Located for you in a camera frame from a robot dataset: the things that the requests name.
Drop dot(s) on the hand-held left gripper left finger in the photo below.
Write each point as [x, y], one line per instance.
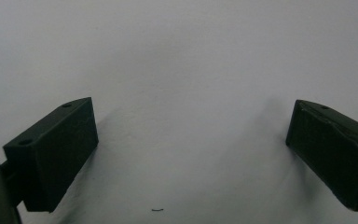
[52, 155]

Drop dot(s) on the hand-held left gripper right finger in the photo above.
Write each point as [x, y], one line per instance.
[332, 155]

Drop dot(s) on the small dark thread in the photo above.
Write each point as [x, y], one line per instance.
[157, 210]

